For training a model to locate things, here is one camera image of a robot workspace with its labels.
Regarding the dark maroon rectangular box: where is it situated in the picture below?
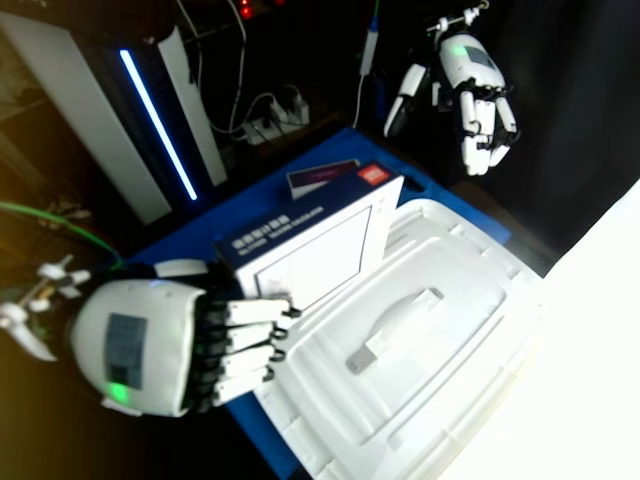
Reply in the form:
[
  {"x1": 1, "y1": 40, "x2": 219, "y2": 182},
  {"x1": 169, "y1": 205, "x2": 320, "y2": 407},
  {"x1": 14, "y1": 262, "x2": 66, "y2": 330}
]
[{"x1": 285, "y1": 158, "x2": 362, "y2": 201}]

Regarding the white calculator box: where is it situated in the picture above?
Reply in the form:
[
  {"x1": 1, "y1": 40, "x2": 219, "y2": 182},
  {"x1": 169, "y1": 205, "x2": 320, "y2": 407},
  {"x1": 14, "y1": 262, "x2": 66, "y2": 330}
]
[{"x1": 212, "y1": 158, "x2": 405, "y2": 314}]

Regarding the white power strip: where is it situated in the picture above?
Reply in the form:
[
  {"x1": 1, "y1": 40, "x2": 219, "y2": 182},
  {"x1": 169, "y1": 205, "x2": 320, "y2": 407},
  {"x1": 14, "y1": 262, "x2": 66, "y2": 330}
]
[{"x1": 243, "y1": 92, "x2": 310, "y2": 146}]

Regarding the blue cloth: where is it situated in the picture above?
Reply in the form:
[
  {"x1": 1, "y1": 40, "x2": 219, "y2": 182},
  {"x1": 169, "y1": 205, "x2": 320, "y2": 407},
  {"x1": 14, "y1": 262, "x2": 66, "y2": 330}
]
[{"x1": 124, "y1": 127, "x2": 514, "y2": 476}]

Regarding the white tower with blue light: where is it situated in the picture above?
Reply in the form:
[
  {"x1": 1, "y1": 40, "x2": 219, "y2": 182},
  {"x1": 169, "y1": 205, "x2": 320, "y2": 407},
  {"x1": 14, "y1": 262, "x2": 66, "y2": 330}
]
[{"x1": 0, "y1": 9, "x2": 229, "y2": 226}]

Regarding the white adapter with cable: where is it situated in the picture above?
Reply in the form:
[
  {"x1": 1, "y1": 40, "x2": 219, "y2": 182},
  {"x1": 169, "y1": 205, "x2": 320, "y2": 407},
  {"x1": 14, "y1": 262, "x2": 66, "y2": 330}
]
[{"x1": 351, "y1": 27, "x2": 381, "y2": 129}]

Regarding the white cable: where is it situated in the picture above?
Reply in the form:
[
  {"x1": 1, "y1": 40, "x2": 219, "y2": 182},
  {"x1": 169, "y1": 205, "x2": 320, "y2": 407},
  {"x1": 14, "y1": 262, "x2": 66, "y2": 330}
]
[{"x1": 204, "y1": 0, "x2": 249, "y2": 135}]

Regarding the green cable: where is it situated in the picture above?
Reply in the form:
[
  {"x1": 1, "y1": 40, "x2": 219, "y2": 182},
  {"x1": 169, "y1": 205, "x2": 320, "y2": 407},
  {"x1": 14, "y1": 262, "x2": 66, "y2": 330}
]
[{"x1": 0, "y1": 199, "x2": 126, "y2": 269}]

